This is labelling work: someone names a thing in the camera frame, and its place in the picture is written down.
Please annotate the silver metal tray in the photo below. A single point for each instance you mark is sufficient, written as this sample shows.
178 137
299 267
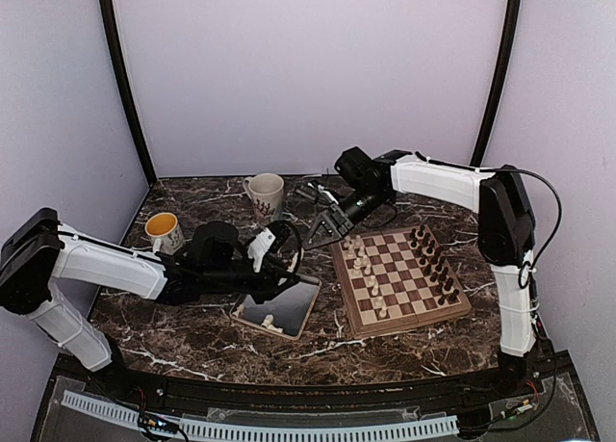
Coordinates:
291 309

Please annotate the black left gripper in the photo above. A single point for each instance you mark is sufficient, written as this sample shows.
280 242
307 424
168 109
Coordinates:
269 277

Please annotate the white slotted cable duct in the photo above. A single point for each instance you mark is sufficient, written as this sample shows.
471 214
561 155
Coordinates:
256 428

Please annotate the white chess queen piece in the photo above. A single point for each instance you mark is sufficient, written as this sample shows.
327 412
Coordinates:
356 271

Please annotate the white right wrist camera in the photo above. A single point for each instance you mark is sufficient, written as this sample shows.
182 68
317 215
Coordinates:
317 194

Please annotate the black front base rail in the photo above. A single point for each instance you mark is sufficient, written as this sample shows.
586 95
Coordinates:
469 395

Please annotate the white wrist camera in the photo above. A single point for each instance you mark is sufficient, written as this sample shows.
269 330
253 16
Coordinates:
317 194
259 247

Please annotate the wooden chessboard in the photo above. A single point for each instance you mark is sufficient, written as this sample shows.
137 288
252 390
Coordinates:
393 267

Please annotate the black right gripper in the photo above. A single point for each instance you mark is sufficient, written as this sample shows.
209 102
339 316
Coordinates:
337 222

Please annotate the right black frame post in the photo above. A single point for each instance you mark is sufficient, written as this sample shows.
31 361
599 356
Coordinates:
508 34

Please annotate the black frame post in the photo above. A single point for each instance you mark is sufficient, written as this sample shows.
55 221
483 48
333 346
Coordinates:
508 34
123 85

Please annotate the left black frame post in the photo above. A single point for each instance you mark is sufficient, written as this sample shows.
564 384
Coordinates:
123 85

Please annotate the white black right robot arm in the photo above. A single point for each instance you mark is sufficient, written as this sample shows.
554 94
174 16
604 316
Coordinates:
486 209

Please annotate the white mug orange interior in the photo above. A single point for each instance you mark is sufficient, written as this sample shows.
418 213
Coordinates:
165 233

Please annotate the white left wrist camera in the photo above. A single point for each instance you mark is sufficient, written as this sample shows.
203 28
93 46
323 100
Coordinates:
259 247

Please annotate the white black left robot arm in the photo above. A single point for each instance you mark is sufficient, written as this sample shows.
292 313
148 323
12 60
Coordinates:
214 261

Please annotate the dark chess pieces row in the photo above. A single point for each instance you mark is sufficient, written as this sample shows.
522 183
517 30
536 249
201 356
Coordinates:
436 274

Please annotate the white pieces pile in tray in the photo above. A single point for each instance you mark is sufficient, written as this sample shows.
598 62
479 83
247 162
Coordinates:
256 316

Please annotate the white floral ceramic mug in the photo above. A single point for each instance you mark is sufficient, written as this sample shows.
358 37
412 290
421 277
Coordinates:
266 193

